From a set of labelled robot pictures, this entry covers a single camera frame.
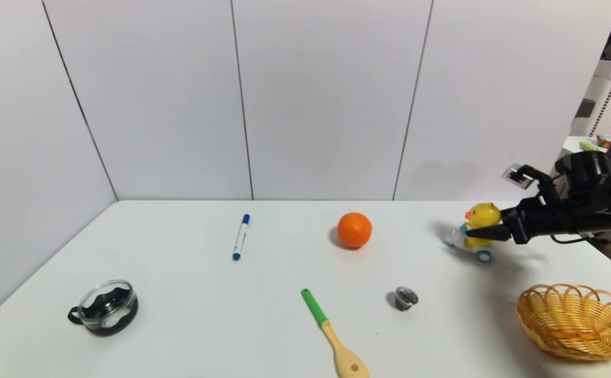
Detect yellow wicker basket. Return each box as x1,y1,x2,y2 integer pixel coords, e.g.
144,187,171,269
517,284,611,361

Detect small silver capsule cup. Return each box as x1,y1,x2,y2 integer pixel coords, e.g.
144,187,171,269
394,286,419,311

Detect glass cup with black holder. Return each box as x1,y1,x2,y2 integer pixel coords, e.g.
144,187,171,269
67,279,139,337

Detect yellow duck tricycle toy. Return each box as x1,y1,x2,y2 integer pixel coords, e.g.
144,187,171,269
442,203,501,263

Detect wooden spoon with green handle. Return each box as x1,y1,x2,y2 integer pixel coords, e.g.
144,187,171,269
301,288,370,378

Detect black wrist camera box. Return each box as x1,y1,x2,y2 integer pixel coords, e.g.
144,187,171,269
554,151,611,201

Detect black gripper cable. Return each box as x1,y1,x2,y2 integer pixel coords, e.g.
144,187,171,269
551,231,597,245

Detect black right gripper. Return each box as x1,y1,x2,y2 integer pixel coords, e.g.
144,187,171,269
464,206,571,245

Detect blue and white marker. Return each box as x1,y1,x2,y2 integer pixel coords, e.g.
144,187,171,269
232,214,251,261

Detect orange fruit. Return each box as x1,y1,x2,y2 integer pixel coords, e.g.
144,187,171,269
337,212,373,249

